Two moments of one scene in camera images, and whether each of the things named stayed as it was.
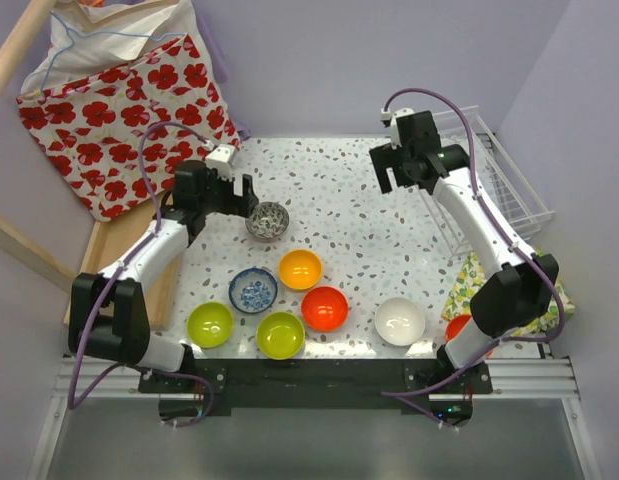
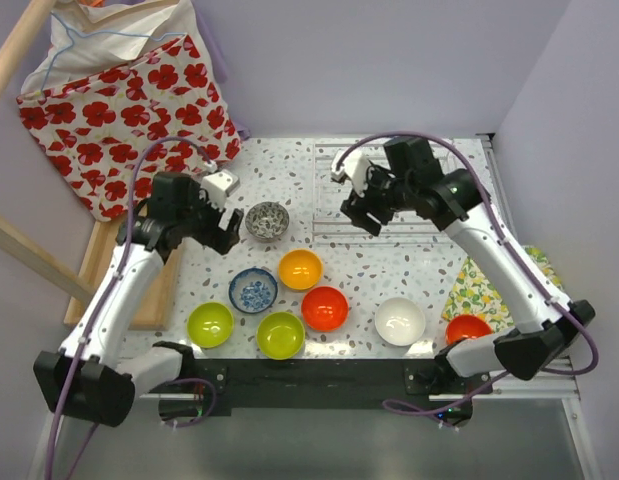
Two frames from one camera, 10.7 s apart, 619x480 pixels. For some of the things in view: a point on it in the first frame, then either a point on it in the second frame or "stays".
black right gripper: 385,156 -> 357,209
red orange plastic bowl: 325,309 stays
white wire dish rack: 506,186 -> 331,223
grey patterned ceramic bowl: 267,222 stays
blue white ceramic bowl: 253,290 stays
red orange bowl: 456,325 stays
